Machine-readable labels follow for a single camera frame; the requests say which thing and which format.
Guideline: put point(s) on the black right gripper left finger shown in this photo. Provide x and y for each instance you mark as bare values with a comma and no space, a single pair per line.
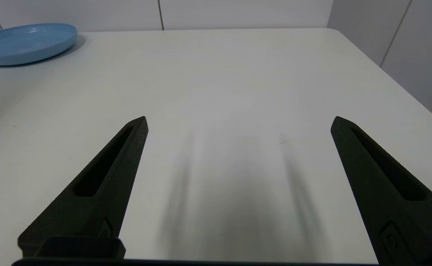
94,195

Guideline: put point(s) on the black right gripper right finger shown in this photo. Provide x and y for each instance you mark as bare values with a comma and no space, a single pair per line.
390,192

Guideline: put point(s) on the blue round plate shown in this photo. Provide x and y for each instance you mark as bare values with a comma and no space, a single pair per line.
23,42

